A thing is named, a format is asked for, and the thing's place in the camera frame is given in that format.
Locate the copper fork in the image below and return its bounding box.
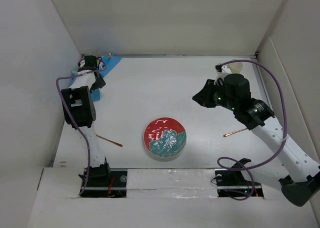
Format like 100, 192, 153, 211
95, 134, 123, 147

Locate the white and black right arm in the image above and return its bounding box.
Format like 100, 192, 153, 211
192, 74, 320, 207

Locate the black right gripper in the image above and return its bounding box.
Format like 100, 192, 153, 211
191, 79, 238, 112

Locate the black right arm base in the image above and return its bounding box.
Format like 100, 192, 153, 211
210, 157, 264, 201

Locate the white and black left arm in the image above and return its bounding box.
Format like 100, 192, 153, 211
57, 70, 105, 167

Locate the pale yellow paper cup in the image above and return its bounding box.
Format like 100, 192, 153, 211
227, 61, 244, 74

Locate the copper spoon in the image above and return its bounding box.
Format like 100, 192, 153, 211
223, 128, 247, 138

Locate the red and teal floral plate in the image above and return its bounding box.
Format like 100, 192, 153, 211
142, 117, 187, 161

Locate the blue space-print cloth placemat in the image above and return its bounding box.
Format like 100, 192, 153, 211
70, 53, 122, 102

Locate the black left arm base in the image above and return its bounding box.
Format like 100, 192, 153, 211
78, 162, 128, 198

